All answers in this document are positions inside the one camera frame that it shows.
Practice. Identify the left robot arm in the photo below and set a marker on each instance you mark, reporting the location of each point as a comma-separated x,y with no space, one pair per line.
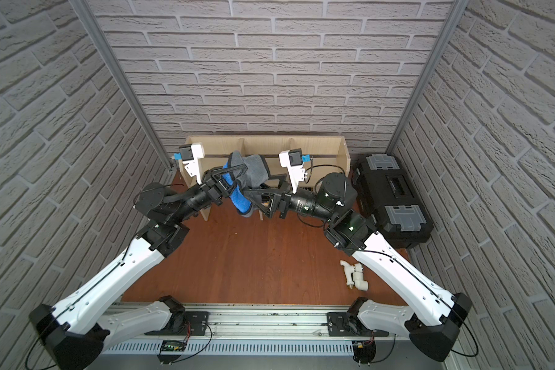
75,330

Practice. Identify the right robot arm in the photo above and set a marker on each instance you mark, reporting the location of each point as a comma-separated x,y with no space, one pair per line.
432,317

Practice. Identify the white vent grille strip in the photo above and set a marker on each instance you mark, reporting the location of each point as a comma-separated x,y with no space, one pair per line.
234,347

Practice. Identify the left controller board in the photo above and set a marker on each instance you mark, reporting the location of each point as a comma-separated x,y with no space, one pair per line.
171,351

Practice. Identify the white plastic pipe fitting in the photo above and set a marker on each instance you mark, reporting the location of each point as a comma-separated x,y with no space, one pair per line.
354,276

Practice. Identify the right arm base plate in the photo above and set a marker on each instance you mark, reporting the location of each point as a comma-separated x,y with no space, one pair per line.
342,324

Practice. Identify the grey and blue cloth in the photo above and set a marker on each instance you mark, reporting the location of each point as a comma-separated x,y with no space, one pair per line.
255,174

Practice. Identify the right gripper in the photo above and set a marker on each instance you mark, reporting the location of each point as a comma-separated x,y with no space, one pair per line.
279,200

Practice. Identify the black toolbox grey latches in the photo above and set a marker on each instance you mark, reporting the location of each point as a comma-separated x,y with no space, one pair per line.
386,193

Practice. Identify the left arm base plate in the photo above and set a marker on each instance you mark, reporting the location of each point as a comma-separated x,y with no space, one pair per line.
190,322

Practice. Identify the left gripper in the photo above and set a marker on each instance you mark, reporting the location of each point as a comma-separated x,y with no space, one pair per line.
214,187

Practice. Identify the right controller board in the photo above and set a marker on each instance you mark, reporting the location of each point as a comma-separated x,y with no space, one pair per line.
364,353

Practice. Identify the aluminium rail frame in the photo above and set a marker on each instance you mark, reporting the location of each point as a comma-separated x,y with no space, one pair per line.
298,322

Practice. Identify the controller board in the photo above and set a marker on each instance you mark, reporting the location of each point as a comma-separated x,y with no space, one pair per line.
364,353
171,351

